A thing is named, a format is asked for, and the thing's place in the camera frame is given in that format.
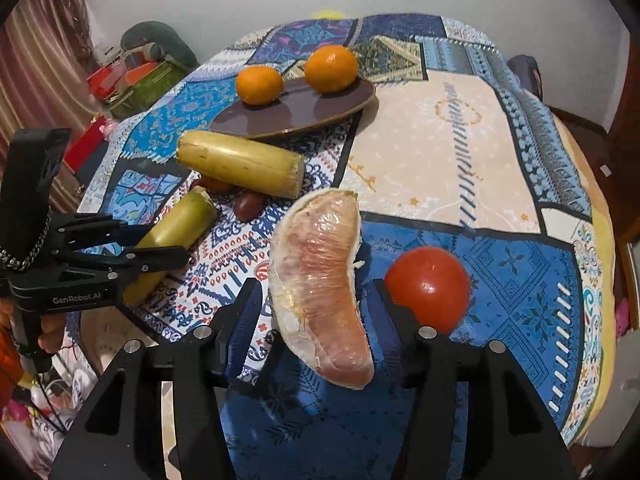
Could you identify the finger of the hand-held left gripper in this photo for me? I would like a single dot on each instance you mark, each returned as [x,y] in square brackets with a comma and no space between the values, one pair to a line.
[155,258]
[90,230]

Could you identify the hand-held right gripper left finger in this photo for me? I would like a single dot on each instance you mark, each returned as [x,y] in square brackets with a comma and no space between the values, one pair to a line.
[246,304]

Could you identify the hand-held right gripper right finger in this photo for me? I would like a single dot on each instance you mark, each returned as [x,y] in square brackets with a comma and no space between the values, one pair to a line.
[387,310]

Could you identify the thin yellow sugarcane piece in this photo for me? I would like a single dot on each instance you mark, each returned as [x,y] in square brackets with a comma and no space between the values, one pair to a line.
[182,222]

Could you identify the plastic-wrapped peeled pomelo segment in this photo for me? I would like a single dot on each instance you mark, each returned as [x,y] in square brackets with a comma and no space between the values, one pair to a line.
[320,285]

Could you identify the person's left hand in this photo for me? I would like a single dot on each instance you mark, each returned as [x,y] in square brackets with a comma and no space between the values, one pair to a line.
[51,335]

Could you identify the red tomato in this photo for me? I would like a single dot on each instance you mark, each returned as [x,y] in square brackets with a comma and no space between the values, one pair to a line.
[430,285]

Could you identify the flat red box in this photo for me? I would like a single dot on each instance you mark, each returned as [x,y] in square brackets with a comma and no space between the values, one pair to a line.
[90,145]

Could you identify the red jujube date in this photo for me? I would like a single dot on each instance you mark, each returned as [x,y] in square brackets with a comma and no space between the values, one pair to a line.
[212,183]
[249,206]

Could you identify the striped brown curtain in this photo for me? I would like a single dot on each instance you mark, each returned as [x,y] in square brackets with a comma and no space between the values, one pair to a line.
[35,70]

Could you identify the thick yellow sugarcane piece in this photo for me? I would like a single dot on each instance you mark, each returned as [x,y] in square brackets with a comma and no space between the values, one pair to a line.
[240,160]

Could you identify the red gift box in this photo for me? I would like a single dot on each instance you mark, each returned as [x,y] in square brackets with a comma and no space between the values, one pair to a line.
[105,80]

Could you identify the green patterned box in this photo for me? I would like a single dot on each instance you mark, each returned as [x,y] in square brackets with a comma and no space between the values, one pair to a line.
[145,90]

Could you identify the blue patchwork printed tablecloth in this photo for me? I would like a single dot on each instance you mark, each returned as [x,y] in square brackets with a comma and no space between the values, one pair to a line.
[450,160]

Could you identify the brown oval plate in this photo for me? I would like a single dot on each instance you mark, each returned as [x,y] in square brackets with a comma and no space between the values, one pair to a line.
[300,110]

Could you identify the small orange tangerine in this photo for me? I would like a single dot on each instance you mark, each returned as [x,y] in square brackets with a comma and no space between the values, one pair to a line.
[259,85]

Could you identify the dark green cushion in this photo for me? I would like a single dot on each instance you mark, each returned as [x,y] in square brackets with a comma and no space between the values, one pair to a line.
[160,35]

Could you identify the yellow blanket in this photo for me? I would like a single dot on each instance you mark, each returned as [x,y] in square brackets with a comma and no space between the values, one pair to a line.
[607,310]

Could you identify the large orange tangerine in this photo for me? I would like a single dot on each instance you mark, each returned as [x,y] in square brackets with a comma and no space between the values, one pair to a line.
[331,67]

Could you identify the purple chair back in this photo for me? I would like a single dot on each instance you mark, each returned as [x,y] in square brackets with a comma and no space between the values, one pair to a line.
[527,75]

